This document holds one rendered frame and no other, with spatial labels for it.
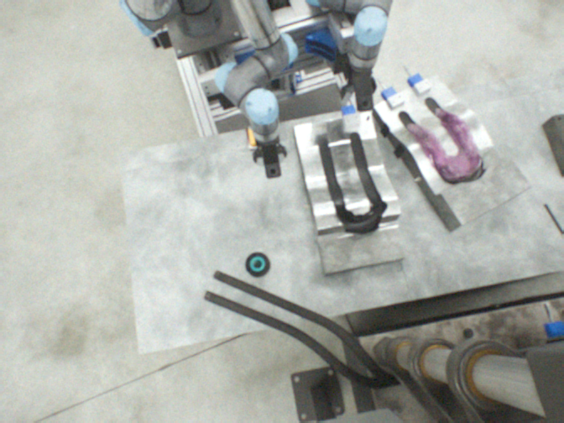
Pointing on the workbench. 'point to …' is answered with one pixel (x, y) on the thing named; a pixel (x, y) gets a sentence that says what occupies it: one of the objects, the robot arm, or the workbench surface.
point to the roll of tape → (258, 260)
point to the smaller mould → (552, 128)
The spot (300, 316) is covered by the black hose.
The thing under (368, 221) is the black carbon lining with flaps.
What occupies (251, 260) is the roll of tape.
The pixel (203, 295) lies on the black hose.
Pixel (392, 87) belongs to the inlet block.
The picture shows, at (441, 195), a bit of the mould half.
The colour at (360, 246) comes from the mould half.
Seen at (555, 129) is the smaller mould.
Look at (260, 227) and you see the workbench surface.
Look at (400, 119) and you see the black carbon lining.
